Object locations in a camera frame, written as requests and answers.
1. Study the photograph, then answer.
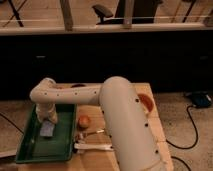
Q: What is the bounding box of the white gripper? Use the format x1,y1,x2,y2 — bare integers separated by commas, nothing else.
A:
36,104,58,124

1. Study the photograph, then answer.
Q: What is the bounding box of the blue sponge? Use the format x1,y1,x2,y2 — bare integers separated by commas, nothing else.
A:
40,120,55,137

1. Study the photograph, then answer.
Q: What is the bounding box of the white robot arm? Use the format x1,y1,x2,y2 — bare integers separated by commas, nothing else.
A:
30,76,166,171

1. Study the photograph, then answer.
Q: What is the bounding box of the green plastic tray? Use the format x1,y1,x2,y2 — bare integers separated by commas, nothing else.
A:
15,104,76,164

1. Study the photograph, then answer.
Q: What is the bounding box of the dark red bowl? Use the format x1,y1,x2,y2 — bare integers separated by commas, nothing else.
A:
71,84,86,88

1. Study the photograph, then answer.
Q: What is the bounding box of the orange fruit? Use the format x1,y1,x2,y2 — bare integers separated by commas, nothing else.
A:
78,115,91,129

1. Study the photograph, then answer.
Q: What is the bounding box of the metal spoon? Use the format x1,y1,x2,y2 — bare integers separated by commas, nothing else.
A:
78,130,105,139

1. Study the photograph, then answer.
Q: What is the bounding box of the orange bowl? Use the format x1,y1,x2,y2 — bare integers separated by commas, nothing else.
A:
138,93,154,115

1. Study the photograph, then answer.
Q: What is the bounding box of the black office chair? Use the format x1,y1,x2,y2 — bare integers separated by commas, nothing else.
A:
92,0,162,25

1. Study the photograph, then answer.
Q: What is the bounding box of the dark blue floor device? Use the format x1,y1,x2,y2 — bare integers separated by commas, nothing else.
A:
189,93,212,108

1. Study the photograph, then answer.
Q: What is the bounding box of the black cable on floor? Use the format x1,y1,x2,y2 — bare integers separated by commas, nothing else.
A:
165,105,200,171

